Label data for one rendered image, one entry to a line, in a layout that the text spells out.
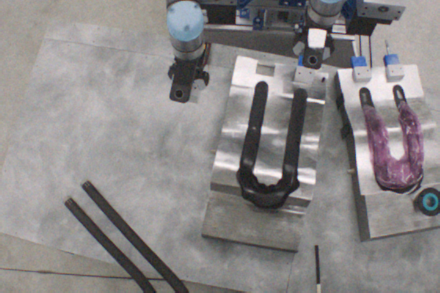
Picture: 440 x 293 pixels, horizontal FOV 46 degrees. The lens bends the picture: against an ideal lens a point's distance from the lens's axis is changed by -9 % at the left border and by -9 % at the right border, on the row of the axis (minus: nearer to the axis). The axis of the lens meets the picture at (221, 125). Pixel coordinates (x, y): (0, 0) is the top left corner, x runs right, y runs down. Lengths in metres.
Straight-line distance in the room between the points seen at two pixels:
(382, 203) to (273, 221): 0.30
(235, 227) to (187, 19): 0.58
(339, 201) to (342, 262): 0.18
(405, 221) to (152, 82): 0.83
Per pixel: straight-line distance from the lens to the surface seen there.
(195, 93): 1.47
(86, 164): 1.61
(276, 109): 1.54
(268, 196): 1.48
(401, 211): 1.51
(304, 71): 1.55
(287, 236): 1.48
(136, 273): 1.46
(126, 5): 2.74
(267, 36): 2.39
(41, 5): 2.86
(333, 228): 1.57
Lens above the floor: 2.32
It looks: 72 degrees down
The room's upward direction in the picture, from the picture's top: 1 degrees clockwise
